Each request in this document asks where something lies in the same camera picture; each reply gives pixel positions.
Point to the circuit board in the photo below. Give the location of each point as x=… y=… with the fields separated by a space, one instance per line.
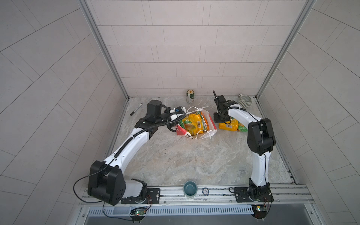
x=137 y=214
x=260 y=211

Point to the left circuit board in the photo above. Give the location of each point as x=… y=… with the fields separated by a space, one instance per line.
x=137 y=214

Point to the green snack packet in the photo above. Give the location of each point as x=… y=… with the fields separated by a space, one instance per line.
x=242 y=128

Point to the blue white poker chip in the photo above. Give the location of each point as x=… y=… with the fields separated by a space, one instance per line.
x=205 y=191

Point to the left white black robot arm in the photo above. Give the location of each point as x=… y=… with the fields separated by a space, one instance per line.
x=106 y=180

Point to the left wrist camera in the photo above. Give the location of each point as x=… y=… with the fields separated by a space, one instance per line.
x=176 y=111

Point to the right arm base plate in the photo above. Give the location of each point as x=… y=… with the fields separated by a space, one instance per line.
x=253 y=194

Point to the right circuit board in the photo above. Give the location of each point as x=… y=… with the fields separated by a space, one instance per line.
x=260 y=211

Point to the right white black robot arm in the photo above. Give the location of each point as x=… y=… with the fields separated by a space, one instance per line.
x=260 y=140

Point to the yellow snack packet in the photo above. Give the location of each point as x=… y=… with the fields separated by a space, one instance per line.
x=231 y=125
x=195 y=123

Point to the red white paper gift bag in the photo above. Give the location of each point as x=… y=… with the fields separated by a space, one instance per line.
x=207 y=134

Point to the aluminium rail frame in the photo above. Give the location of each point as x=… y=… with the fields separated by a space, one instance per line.
x=293 y=205

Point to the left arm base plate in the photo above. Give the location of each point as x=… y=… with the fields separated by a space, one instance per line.
x=152 y=196

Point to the green white drink can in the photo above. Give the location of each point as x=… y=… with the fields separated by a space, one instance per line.
x=190 y=96

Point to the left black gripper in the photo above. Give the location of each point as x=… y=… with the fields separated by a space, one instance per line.
x=176 y=121

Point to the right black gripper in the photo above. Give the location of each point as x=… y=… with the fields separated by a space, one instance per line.
x=216 y=119

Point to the striped ceramic mug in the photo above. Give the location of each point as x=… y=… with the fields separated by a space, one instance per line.
x=244 y=101

